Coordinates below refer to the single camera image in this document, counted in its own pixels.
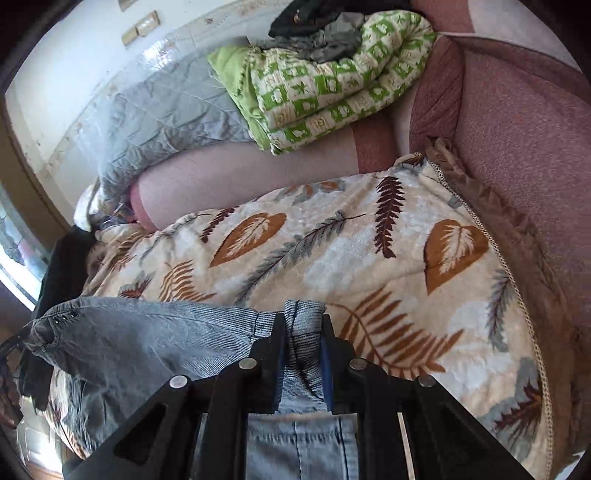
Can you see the green white patterned quilt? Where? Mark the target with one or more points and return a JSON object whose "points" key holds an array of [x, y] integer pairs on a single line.
{"points": [[288, 102]]}

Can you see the black jacket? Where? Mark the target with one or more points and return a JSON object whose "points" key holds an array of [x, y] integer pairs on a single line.
{"points": [[64, 280]]}

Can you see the grey quilted cover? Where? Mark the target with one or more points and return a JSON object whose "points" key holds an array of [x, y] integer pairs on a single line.
{"points": [[180, 105]]}

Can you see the pink sofa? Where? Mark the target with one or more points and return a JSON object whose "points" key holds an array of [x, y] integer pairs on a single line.
{"points": [[500, 85]]}

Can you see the grey-blue denim pants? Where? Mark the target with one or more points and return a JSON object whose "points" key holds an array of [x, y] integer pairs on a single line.
{"points": [[120, 351]]}

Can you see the beige wall switch plate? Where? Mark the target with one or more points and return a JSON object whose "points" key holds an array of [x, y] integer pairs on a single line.
{"points": [[141, 29]]}

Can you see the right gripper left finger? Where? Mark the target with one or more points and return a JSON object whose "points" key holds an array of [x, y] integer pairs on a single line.
{"points": [[196, 425]]}

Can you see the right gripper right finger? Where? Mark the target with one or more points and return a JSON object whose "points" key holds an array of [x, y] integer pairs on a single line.
{"points": [[408, 429]]}

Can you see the cream leaf-pattern fleece blanket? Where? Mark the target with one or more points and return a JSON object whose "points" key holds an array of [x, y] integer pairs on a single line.
{"points": [[423, 268]]}

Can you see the dark clothes pile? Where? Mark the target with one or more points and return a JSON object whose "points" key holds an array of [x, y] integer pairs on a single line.
{"points": [[322, 31]]}

